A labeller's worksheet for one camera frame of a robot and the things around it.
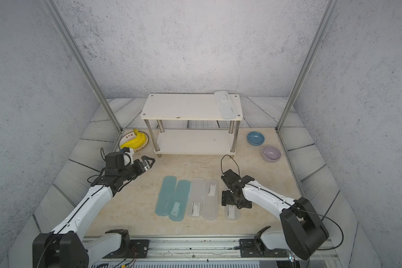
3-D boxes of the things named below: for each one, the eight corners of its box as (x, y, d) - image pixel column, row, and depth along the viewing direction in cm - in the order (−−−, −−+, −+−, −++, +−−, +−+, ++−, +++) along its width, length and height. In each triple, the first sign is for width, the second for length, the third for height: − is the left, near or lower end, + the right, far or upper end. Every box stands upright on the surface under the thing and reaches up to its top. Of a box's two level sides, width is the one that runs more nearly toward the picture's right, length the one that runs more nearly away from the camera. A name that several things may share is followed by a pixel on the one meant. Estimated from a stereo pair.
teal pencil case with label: (168, 220, 83) (167, 218, 82) (178, 181, 97) (177, 179, 96) (184, 222, 83) (183, 220, 81) (191, 182, 97) (191, 180, 95)
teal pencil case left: (154, 216, 85) (153, 215, 83) (162, 177, 99) (161, 176, 97) (171, 216, 85) (171, 214, 83) (176, 177, 99) (176, 176, 97)
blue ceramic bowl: (248, 146, 113) (249, 141, 109) (246, 135, 119) (247, 131, 115) (264, 145, 112) (265, 141, 109) (261, 135, 119) (262, 131, 115)
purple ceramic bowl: (262, 163, 104) (264, 158, 99) (258, 151, 110) (260, 145, 106) (280, 163, 103) (283, 158, 99) (275, 150, 110) (278, 145, 106)
